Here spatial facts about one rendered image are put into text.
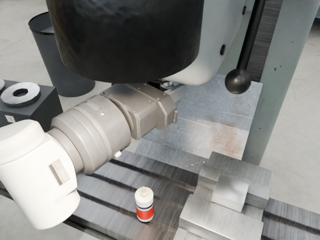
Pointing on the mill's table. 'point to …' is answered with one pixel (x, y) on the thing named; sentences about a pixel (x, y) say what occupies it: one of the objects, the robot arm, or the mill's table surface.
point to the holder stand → (28, 103)
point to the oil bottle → (144, 204)
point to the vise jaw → (217, 221)
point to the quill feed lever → (245, 54)
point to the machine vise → (208, 174)
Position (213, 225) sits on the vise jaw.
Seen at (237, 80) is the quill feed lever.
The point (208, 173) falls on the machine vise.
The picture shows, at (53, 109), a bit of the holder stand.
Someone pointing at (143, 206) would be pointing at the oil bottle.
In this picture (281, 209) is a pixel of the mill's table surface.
